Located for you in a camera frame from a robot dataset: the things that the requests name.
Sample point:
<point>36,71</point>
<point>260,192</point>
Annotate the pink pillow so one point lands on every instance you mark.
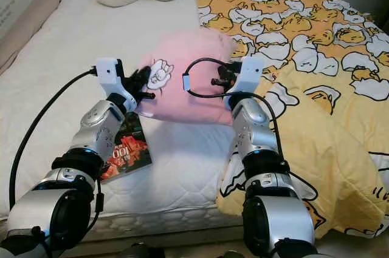
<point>188,64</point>

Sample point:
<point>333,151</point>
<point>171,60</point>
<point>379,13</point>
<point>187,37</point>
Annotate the dark green paperback book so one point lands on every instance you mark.
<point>127,149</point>

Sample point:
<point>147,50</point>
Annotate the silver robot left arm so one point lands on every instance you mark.
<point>36,215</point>

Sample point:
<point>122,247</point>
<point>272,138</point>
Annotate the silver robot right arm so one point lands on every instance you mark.
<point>279,221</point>

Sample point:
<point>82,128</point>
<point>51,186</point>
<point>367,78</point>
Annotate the white quilted mattress pad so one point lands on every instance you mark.
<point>61,76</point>

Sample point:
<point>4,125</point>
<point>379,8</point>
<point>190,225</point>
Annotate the grey quilted bed mattress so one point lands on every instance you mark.
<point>170,224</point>

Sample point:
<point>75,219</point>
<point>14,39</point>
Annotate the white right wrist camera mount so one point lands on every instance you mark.
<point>250,73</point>

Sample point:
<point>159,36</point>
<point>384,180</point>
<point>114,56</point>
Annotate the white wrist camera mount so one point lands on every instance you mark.
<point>109,74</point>
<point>250,73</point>

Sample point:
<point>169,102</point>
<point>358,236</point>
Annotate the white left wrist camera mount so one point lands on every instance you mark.
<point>109,74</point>

